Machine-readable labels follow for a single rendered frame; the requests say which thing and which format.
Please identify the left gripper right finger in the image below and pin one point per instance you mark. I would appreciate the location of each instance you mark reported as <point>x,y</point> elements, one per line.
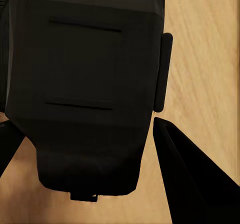
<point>198,191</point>

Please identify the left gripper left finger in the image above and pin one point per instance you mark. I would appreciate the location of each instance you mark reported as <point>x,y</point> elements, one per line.
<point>11,138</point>

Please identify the digital camera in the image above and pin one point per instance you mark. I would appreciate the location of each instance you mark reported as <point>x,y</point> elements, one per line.
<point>81,79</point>

